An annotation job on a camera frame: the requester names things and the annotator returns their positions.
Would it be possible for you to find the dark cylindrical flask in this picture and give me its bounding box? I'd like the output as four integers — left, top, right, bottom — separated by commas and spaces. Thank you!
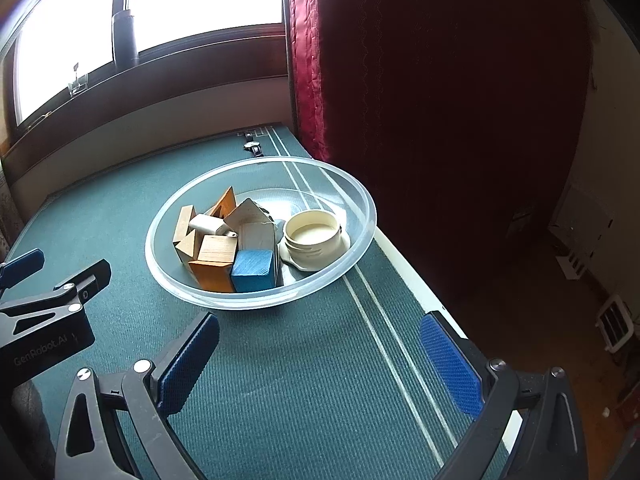
111, 9, 138, 67

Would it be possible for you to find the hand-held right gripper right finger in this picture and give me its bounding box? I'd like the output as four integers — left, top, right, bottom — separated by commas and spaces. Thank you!
421, 310, 591, 480

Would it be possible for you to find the small triangular wooden block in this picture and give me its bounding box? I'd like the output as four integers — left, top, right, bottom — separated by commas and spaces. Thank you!
175, 232, 203, 266

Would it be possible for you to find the white charger plug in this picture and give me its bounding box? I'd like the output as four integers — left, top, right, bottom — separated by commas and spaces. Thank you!
189, 213, 236, 237

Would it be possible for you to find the red quilted curtain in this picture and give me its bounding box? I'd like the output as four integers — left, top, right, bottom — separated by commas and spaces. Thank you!
286, 0, 593, 306

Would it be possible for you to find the grey wooden block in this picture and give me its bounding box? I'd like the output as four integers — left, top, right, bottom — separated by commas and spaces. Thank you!
237, 221, 279, 253

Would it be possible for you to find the orange wooden block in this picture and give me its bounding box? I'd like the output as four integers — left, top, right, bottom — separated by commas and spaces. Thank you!
189, 234, 238, 293

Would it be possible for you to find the clear plastic bowl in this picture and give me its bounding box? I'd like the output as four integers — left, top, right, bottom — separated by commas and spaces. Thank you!
145, 156, 377, 309

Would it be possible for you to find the small white rack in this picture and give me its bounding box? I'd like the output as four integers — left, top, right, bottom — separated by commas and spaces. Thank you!
556, 252, 587, 281

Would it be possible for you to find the long brown wooden block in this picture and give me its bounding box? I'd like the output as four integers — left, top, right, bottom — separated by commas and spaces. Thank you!
173, 205, 197, 246

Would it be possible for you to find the blue wooden wedge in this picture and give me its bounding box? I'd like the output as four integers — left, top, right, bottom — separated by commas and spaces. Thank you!
231, 249, 279, 294

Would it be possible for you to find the white board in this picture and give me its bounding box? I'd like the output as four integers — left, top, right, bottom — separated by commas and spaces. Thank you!
547, 182, 616, 261

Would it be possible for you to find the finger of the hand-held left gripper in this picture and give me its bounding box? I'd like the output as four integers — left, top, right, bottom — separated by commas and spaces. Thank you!
0, 259, 112, 317
0, 248, 46, 291

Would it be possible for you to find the grey striped triangular prism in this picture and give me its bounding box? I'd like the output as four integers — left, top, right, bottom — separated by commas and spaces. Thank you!
223, 198, 273, 231

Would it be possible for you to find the cream threaded plastic cap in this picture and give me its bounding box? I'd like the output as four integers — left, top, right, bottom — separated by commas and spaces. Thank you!
278, 210, 351, 272

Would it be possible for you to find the green table cloth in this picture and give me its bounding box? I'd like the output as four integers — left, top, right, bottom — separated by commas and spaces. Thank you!
0, 125, 511, 480

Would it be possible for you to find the brown wooden window frame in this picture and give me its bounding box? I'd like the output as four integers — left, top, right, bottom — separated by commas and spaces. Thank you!
0, 0, 293, 181

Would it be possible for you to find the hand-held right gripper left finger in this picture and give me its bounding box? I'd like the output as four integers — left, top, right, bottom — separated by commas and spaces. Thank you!
54, 310, 221, 480

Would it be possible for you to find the orange striped triangular prism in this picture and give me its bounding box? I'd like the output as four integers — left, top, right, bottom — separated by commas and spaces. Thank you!
207, 186, 237, 221

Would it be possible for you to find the beige patterned curtain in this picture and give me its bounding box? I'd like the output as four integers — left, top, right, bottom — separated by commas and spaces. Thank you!
0, 170, 23, 256

